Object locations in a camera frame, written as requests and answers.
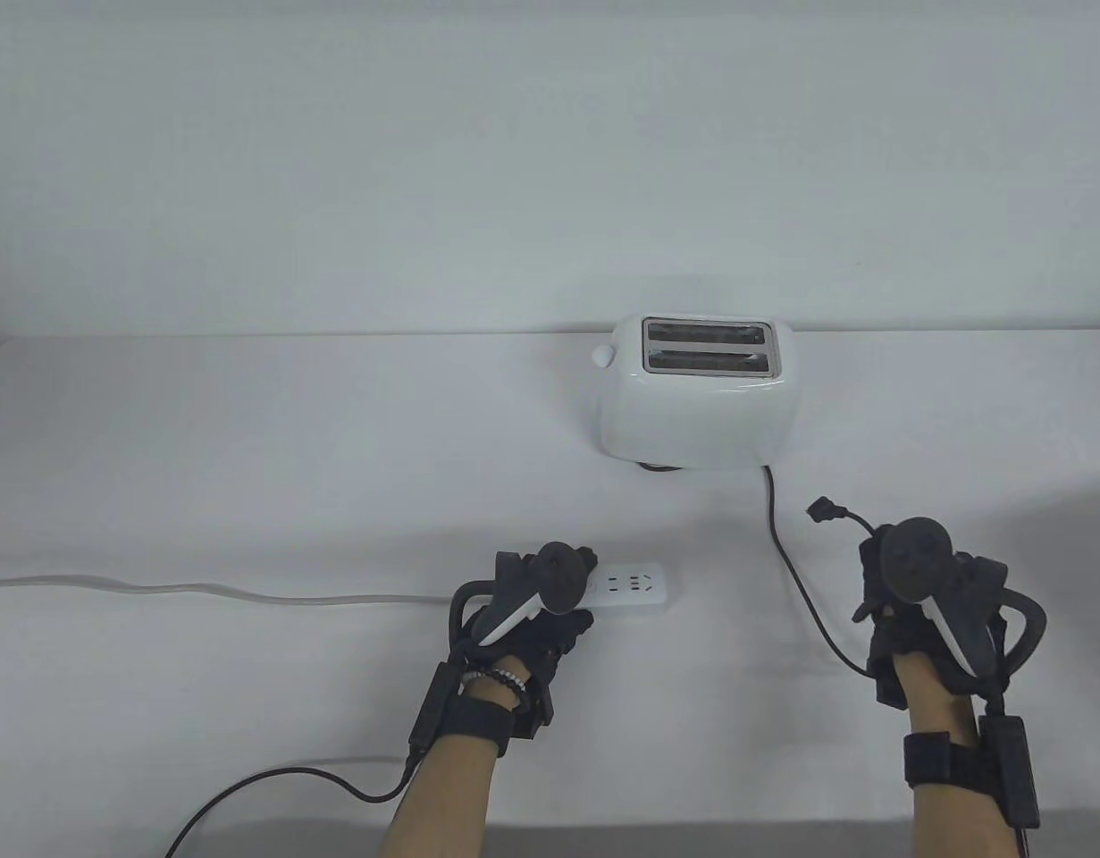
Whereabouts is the person's left hand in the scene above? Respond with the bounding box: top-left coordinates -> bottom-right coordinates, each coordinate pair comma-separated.
442,542 -> 600,739

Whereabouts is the person's right hand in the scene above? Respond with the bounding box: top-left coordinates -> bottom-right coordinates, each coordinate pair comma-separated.
851,524 -> 1012,712

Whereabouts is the white power strip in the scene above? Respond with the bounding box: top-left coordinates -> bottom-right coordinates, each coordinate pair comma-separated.
584,561 -> 678,618

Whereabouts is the black toaster power cord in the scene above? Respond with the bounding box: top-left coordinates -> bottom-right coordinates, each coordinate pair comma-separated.
760,463 -> 883,680

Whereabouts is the white two-slot toaster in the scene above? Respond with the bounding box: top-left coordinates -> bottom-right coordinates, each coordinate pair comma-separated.
591,314 -> 801,472

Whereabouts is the person's right forearm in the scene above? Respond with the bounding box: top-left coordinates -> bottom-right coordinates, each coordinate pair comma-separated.
898,657 -> 1008,858

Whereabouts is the person's left forearm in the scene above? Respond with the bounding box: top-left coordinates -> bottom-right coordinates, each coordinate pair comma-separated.
380,666 -> 525,858

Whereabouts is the black controller with white stripe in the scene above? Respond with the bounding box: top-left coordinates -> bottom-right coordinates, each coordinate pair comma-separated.
876,517 -> 1049,700
447,541 -> 600,660

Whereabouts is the black wrist sensor box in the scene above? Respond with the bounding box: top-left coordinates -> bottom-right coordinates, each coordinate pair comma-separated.
407,661 -> 462,762
978,714 -> 1042,829

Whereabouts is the beaded bracelet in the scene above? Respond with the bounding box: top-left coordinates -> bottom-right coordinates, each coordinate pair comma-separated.
460,659 -> 529,695

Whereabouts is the black wrist strap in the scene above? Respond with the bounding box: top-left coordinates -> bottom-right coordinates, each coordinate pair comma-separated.
437,692 -> 516,744
903,731 -> 990,790

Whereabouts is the white power strip cable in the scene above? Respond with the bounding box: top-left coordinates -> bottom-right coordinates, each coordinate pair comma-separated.
0,575 -> 468,610

